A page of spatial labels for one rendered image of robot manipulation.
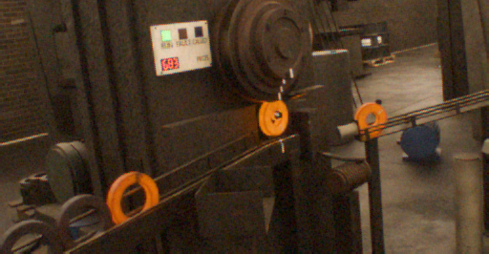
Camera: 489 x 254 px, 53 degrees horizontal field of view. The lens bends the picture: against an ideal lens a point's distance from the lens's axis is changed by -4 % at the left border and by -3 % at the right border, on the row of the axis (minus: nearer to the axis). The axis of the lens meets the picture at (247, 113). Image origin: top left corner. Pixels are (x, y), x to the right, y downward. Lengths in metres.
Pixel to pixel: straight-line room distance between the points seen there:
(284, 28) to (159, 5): 0.49
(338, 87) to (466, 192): 2.62
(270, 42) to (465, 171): 1.05
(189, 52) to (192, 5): 0.19
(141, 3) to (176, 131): 0.48
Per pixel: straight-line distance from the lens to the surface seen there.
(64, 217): 1.59
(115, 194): 1.65
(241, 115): 2.08
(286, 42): 2.00
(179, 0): 1.97
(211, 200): 1.52
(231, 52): 1.91
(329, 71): 4.77
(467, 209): 2.45
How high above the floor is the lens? 1.18
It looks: 9 degrees down
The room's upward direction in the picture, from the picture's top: 7 degrees counter-clockwise
